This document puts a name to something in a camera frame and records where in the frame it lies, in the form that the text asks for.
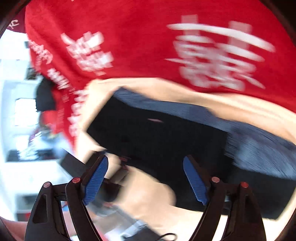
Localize black pants with blue trim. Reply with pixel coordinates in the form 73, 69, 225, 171
87, 88, 295, 219

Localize person's left hand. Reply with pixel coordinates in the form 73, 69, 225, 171
112, 167, 176, 234

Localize black garment on sofa edge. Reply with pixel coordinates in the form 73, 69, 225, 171
35, 78, 56, 111

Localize cream cushion cloth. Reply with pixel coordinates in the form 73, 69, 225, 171
74, 78, 295, 240

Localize red blanket with white characters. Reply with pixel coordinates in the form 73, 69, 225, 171
8, 1, 295, 146

